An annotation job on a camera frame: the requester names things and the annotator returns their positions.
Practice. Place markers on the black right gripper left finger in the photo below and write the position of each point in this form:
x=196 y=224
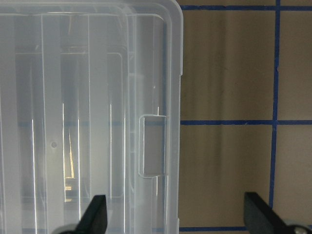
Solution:
x=94 y=220

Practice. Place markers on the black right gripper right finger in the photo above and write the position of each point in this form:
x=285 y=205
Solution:
x=259 y=218

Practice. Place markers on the clear plastic box lid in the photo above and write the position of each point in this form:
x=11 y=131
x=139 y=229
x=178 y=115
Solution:
x=89 y=105

